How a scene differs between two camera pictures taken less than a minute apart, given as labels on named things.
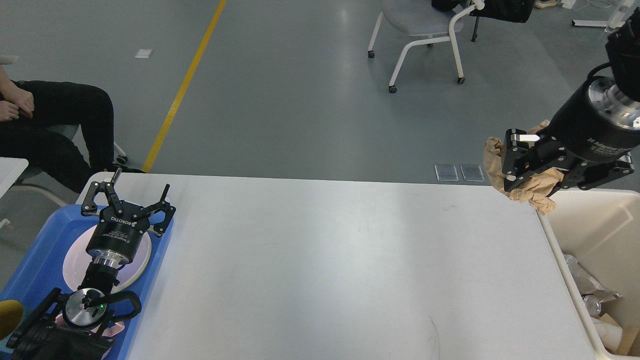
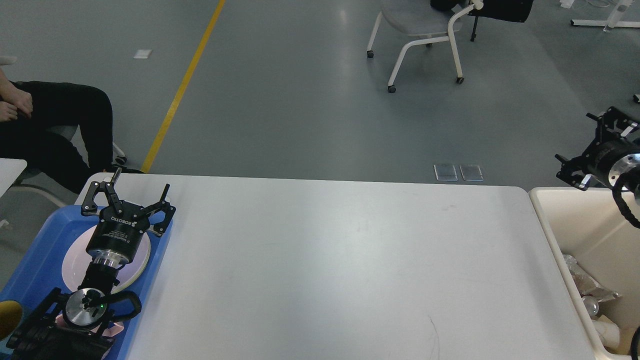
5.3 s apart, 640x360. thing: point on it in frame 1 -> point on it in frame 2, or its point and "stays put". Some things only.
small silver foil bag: [588, 284] stays put
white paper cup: [611, 334] stays put
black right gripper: [587, 140] -> [612, 125]
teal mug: [11, 313] stays put
